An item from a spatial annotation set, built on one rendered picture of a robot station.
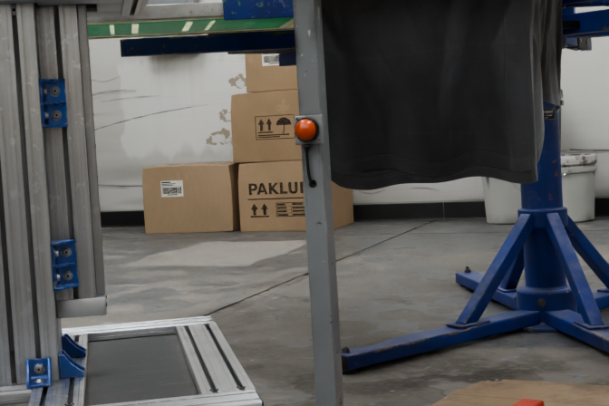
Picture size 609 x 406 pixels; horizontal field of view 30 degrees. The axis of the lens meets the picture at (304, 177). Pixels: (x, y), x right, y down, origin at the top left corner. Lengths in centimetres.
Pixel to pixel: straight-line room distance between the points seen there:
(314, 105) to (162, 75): 572
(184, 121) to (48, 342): 557
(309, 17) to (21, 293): 70
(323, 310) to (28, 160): 58
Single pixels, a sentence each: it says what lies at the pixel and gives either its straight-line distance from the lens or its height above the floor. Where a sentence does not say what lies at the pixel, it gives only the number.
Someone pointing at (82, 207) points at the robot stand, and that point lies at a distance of 212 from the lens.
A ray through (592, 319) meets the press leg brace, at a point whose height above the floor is 7.
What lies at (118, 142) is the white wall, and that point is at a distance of 785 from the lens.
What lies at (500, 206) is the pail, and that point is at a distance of 655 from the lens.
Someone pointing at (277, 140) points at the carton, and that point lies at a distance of 681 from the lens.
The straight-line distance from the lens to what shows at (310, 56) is 198.
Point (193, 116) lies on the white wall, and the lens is 757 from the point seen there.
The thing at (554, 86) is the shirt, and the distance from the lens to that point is 245.
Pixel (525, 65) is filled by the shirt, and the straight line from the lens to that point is 217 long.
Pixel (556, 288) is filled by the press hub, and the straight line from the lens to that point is 352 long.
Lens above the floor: 67
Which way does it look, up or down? 3 degrees down
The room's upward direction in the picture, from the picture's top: 3 degrees counter-clockwise
